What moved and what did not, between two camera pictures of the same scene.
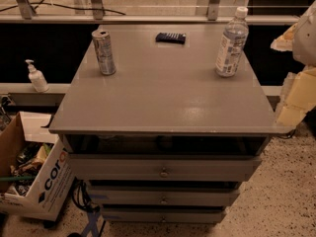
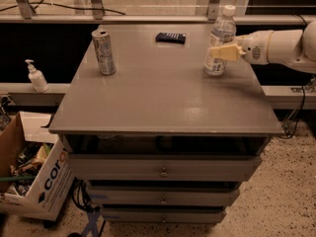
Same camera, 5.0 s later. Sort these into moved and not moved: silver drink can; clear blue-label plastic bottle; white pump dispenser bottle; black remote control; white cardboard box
Moved: clear blue-label plastic bottle
Not moved: white pump dispenser bottle; white cardboard box; black remote control; silver drink can
